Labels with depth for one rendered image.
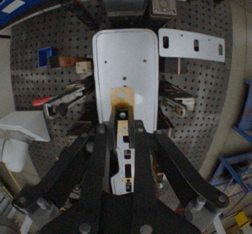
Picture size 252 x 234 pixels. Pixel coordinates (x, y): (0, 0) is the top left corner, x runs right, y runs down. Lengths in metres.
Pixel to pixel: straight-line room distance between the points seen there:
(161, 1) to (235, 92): 1.91
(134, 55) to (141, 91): 0.13
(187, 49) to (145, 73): 0.18
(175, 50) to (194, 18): 0.47
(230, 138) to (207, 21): 2.02
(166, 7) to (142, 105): 0.34
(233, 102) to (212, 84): 1.28
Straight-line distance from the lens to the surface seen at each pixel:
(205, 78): 0.90
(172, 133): 0.57
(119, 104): 0.21
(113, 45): 0.45
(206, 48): 0.54
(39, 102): 0.40
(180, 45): 0.49
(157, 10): 0.43
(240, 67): 2.20
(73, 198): 0.63
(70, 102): 0.37
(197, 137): 1.06
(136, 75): 0.45
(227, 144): 2.59
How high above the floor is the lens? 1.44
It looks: 70 degrees down
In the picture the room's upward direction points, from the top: 178 degrees counter-clockwise
